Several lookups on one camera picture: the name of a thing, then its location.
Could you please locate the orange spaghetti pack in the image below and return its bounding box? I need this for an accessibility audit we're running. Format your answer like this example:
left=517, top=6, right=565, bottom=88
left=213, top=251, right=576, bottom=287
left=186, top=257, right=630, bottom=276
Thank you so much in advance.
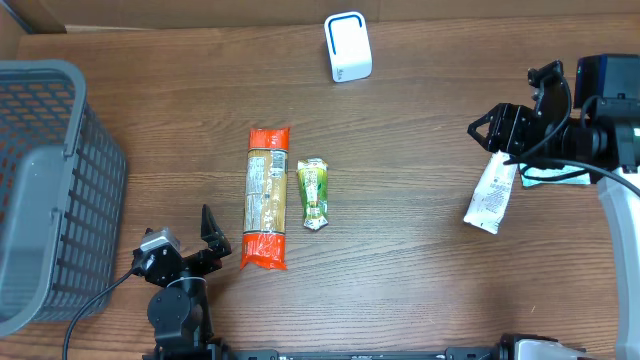
left=241, top=127, right=290, bottom=270

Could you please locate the teal tissue wipes pack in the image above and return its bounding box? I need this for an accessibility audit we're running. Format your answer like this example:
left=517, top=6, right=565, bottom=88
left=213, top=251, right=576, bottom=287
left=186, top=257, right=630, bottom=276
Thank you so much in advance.
left=519, top=164, right=591, bottom=187

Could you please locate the white tube gold cap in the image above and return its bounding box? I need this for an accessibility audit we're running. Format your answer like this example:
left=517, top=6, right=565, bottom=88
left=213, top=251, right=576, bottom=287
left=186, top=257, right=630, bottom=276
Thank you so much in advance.
left=463, top=151, right=516, bottom=235

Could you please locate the green snack pouch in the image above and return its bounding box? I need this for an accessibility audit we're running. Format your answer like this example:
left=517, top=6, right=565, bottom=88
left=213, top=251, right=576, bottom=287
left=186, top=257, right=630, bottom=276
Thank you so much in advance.
left=297, top=158, right=329, bottom=231

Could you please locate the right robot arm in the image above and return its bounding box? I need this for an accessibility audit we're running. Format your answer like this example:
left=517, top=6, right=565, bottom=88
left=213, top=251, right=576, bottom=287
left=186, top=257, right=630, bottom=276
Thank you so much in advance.
left=467, top=54, right=639, bottom=359

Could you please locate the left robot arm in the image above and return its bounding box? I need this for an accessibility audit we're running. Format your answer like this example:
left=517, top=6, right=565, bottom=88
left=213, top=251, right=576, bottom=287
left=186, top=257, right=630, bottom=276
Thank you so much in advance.
left=132, top=205, right=232, bottom=359

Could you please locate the white barcode scanner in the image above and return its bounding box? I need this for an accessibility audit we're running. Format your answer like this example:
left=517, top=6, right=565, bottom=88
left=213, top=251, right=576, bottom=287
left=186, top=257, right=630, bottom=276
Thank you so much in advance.
left=324, top=11, right=373, bottom=83

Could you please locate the grey plastic mesh basket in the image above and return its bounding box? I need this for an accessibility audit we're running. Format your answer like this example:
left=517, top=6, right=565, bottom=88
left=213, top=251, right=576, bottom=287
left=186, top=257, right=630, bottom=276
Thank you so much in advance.
left=1, top=60, right=128, bottom=336

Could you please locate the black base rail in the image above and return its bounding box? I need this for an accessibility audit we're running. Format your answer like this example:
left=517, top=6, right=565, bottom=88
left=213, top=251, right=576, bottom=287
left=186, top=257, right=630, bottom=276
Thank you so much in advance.
left=142, top=345, right=505, bottom=360

